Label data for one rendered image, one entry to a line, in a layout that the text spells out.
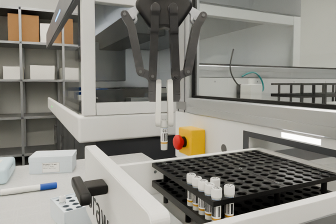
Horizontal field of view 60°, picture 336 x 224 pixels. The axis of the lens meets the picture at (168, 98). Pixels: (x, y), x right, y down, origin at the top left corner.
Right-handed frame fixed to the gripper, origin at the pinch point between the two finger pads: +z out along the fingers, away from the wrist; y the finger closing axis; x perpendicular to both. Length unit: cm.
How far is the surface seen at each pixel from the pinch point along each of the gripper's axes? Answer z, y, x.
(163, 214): 7.8, -1.2, -21.5
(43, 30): -73, -138, 343
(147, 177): 13.4, -2.6, 5.7
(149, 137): 20, -2, 82
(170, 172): 10.2, 0.8, -2.3
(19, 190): 23.1, -34.1, 28.2
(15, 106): 27, -188, 375
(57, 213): 22.0, -19.9, 11.7
